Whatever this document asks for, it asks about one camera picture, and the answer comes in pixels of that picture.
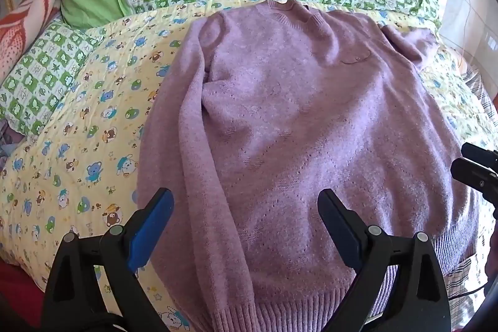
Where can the red cloth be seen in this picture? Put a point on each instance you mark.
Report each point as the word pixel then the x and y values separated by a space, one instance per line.
pixel 19 285

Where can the red floral blanket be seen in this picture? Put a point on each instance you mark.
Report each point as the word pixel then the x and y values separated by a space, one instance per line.
pixel 27 17

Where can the grey plaid cloth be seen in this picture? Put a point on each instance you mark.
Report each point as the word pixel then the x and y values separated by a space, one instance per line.
pixel 480 98

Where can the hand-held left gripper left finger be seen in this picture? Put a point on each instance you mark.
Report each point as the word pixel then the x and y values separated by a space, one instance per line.
pixel 153 223

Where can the green checkered pillow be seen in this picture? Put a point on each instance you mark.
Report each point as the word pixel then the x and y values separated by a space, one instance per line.
pixel 46 71

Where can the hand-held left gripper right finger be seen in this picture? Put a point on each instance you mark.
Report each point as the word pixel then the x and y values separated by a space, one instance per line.
pixel 337 227

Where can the yellow cartoon animal quilt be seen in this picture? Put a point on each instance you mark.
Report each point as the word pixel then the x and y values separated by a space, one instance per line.
pixel 89 129

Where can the pink knitted sweater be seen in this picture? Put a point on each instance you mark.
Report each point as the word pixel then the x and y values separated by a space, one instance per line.
pixel 303 114

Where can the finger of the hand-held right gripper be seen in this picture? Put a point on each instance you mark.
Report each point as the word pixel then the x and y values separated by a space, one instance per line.
pixel 472 174
pixel 480 153

